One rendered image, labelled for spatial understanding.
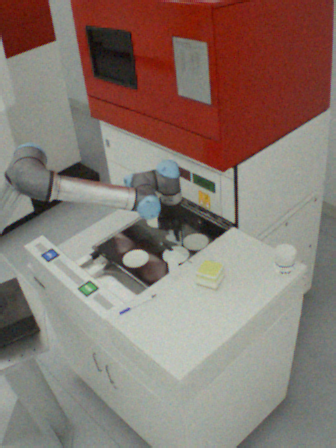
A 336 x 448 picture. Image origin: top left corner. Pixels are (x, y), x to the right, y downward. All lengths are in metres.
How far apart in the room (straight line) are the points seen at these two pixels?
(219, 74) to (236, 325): 0.77
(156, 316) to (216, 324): 0.19
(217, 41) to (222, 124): 0.29
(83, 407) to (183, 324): 1.16
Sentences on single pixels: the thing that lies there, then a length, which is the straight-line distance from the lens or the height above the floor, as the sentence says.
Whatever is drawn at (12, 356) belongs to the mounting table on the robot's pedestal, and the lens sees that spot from 1.71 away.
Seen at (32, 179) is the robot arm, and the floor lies 1.40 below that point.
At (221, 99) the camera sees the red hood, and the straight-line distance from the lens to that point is 1.50.
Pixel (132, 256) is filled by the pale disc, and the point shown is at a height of 0.90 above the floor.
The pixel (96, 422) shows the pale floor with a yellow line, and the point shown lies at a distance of 2.43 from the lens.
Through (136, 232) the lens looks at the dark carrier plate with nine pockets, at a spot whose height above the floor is 0.90.
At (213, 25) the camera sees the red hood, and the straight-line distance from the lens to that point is 1.42.
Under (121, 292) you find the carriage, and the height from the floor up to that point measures 0.88.
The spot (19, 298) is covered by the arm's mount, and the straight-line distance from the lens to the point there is 1.77.
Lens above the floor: 2.08
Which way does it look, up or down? 37 degrees down
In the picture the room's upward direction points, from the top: 7 degrees counter-clockwise
